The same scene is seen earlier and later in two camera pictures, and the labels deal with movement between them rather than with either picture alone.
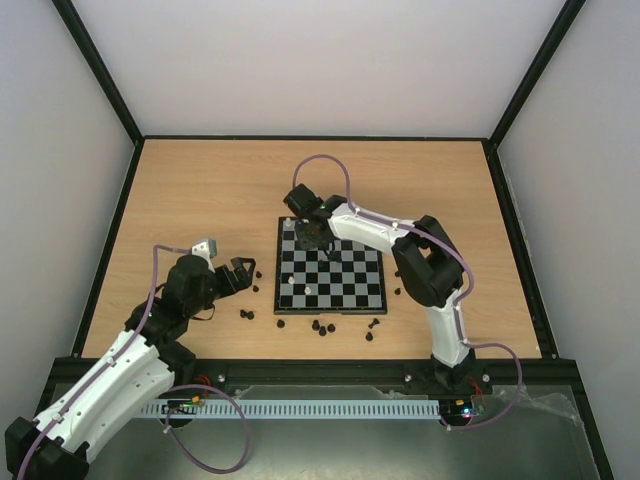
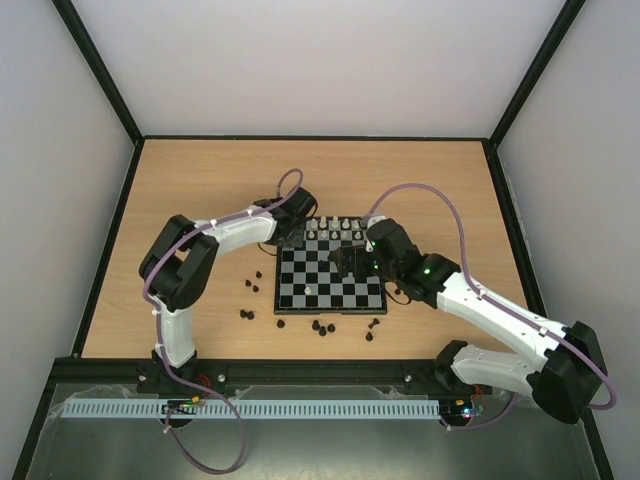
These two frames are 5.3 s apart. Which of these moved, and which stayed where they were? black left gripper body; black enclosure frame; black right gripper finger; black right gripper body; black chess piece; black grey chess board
Moved: black right gripper finger; black right gripper body; black left gripper body
Stayed: black enclosure frame; black chess piece; black grey chess board
